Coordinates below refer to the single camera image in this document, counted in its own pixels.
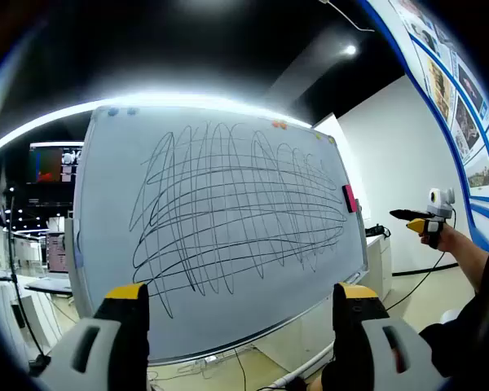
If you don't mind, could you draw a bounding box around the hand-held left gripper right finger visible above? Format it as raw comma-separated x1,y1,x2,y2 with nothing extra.
333,282,449,391

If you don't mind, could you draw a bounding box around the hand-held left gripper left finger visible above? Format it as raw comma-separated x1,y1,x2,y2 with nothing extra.
40,282,151,391

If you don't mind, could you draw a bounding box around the white whiteboard with grey frame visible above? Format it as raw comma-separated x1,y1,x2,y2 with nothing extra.
72,104,370,366

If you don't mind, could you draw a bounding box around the person's right hand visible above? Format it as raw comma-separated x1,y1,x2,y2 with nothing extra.
418,222,453,253

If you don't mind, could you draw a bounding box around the person's left hand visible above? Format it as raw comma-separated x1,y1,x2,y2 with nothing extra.
309,360,339,391

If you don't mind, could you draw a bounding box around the black item on cabinet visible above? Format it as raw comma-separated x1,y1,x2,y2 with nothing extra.
364,225,392,240

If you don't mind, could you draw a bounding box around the white cabinet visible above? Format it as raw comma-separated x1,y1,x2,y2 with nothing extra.
358,235,394,302

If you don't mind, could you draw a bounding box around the white floor pipe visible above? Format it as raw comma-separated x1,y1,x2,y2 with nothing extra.
268,341,335,391

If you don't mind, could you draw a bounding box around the black stand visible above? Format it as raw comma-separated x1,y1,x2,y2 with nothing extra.
6,195,52,376

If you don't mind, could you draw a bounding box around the person's dark clothing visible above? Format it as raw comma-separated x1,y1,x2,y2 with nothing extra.
417,222,489,380

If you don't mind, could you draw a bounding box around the white ceiling conduit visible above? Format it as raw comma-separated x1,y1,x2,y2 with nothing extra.
319,0,376,33

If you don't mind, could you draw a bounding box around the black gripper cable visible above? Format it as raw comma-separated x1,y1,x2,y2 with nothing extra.
385,207,458,313

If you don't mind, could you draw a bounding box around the blue white wall display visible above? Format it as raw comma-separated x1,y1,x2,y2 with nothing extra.
356,0,489,253

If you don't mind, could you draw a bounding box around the dark wall screen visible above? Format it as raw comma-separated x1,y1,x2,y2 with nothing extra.
28,142,85,184

